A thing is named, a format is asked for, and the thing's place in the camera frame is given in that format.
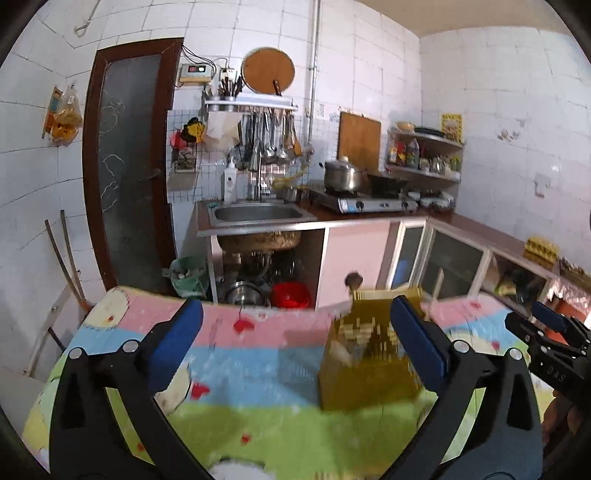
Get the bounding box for row of condiment bottles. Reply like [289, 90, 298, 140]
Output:
[388, 138, 462, 174]

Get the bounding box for white dish soap bottle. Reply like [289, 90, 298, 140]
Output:
[223, 157, 238, 203]

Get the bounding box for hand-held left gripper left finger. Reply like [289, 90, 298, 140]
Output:
[48, 299, 218, 480]

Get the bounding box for green trash bin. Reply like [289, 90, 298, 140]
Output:
[170, 256, 208, 300]

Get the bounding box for white corner shelf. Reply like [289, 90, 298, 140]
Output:
[385, 127, 465, 185]

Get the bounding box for small wire wall basket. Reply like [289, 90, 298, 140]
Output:
[171, 138, 199, 174]

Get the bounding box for red plastic basin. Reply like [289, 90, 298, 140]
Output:
[270, 281, 311, 309]

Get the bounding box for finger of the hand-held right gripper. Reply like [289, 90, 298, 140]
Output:
[504, 312, 555, 356]
[530, 301, 591, 344]

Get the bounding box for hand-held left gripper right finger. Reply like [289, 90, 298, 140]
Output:
[383, 295, 544, 480]

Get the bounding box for hanging bag of oranges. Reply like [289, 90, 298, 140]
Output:
[42, 85, 84, 147]

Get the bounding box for steel gas stove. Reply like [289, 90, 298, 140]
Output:
[308, 187, 419, 214]

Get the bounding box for metal wall rack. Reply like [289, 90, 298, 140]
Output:
[204, 95, 298, 114]

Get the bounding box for person's right hand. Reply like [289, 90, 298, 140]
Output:
[541, 391, 591, 450]

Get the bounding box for stainless steel sink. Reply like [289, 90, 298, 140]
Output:
[198, 199, 318, 238]

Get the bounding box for yellow printed wall card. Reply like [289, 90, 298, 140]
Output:
[441, 114, 463, 143]

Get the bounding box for stack of small bowls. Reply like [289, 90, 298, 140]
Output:
[409, 191, 455, 213]

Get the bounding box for rectangular wooden cutting board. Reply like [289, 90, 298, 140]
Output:
[337, 112, 382, 172]

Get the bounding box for metal faucet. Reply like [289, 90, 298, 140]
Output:
[253, 154, 271, 201]

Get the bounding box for yellow slotted utensil holder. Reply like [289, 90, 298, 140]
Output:
[318, 285, 428, 411]

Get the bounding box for white hanging cloth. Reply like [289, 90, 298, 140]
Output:
[205, 113, 241, 148]

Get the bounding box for dark brown glass door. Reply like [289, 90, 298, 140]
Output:
[82, 38, 185, 292]

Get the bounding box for cartoon printed blanket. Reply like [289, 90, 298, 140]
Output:
[21, 285, 591, 480]

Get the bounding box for steel pot with lid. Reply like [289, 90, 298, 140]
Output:
[323, 157, 368, 193]

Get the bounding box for leaning metal strips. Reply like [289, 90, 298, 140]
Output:
[45, 210, 86, 301]

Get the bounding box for yellow egg tray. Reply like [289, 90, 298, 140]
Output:
[524, 236, 559, 265]

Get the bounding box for metal cup of knives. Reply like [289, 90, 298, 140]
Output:
[218, 76, 245, 100]

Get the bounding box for row of hanging metal utensils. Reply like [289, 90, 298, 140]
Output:
[235, 111, 305, 169]

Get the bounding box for round wooden cutting board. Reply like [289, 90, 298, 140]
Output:
[241, 47, 296, 97]

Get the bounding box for beige wall controller box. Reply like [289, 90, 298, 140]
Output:
[179, 63, 212, 85]

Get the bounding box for white wall pipe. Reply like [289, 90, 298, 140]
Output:
[307, 0, 321, 121]

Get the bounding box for metal basin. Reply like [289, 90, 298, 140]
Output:
[226, 281, 271, 306]

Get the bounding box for shiny pink foil cover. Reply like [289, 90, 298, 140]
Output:
[545, 258, 591, 317]

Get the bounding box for yellow hose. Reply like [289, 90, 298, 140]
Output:
[272, 168, 308, 190]

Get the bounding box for yellow and black gloves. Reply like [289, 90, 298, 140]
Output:
[182, 117, 205, 144]

